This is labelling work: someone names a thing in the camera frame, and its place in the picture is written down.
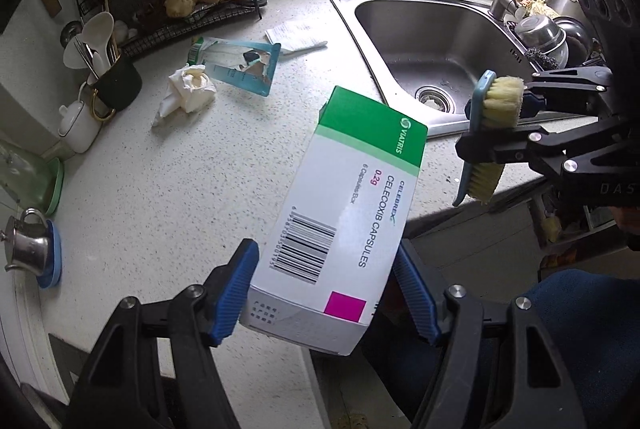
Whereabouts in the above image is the white teapot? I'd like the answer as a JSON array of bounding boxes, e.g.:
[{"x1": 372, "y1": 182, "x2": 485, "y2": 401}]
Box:
[{"x1": 57, "y1": 96, "x2": 103, "y2": 154}]

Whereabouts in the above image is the steel bowl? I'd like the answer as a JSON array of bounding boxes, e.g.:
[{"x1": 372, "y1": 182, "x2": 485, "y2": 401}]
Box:
[{"x1": 514, "y1": 14, "x2": 568, "y2": 55}]

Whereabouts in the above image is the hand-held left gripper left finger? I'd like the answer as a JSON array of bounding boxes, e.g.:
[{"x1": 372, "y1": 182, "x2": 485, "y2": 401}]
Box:
[{"x1": 65, "y1": 237, "x2": 261, "y2": 429}]

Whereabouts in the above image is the stainless steel sink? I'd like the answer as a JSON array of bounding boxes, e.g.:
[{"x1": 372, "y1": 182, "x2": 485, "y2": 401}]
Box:
[{"x1": 327, "y1": 0, "x2": 566, "y2": 140}]

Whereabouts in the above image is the blue coaster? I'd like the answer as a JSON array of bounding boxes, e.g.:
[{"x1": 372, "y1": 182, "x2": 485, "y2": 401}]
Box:
[{"x1": 37, "y1": 219, "x2": 63, "y2": 289}]

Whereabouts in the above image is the folded white paper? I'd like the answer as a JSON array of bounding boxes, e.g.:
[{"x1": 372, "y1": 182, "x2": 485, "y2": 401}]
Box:
[{"x1": 265, "y1": 20, "x2": 328, "y2": 55}]

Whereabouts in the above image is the steel ladle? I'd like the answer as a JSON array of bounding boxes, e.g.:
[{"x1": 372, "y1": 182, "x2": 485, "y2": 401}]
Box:
[{"x1": 60, "y1": 20, "x2": 83, "y2": 47}]

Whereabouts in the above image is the teal plastic pouch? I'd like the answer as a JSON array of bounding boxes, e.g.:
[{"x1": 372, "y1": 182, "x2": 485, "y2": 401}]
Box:
[{"x1": 187, "y1": 36, "x2": 282, "y2": 97}]

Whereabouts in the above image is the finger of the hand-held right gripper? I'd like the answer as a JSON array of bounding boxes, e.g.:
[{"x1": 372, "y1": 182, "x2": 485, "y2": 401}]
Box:
[
  {"x1": 520, "y1": 66, "x2": 615, "y2": 117},
  {"x1": 455, "y1": 116, "x2": 631, "y2": 175}
]

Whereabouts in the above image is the dark green utensil cup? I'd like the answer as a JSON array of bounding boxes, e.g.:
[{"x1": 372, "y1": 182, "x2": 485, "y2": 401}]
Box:
[{"x1": 87, "y1": 54, "x2": 144, "y2": 124}]

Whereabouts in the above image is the glass jar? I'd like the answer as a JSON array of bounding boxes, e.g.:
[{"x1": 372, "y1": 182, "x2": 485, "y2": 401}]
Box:
[{"x1": 0, "y1": 136, "x2": 53, "y2": 210}]

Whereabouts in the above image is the black pot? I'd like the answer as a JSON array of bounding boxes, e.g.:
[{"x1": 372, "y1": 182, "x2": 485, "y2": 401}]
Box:
[{"x1": 555, "y1": 16, "x2": 596, "y2": 65}]

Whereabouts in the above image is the white ladle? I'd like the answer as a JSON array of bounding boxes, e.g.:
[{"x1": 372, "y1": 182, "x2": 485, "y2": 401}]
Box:
[
  {"x1": 62, "y1": 36, "x2": 91, "y2": 70},
  {"x1": 82, "y1": 12, "x2": 116, "y2": 55}
]

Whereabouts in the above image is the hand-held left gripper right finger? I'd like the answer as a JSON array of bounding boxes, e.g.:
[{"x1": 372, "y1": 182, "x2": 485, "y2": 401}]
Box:
[{"x1": 395, "y1": 240, "x2": 587, "y2": 429}]

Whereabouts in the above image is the crumpled white tissue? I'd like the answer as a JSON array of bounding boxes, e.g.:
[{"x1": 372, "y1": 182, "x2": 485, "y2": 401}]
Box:
[{"x1": 151, "y1": 64, "x2": 218, "y2": 127}]

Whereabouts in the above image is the dark wire scrubber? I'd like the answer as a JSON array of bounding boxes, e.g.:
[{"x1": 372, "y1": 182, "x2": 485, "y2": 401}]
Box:
[{"x1": 524, "y1": 48, "x2": 560, "y2": 71}]

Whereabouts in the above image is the white green medicine box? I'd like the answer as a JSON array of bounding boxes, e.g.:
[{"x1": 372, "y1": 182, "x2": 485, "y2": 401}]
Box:
[{"x1": 239, "y1": 85, "x2": 430, "y2": 357}]

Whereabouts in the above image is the steel kettle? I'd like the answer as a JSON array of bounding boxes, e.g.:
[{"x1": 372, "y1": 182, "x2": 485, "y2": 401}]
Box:
[{"x1": 0, "y1": 208, "x2": 51, "y2": 272}]

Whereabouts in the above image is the green plate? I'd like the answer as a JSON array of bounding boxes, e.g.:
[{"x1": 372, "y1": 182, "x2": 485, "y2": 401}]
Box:
[{"x1": 42, "y1": 158, "x2": 66, "y2": 216}]

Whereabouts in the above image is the blue scrub brush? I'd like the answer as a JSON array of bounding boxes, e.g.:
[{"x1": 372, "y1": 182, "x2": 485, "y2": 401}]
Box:
[{"x1": 452, "y1": 70, "x2": 526, "y2": 209}]

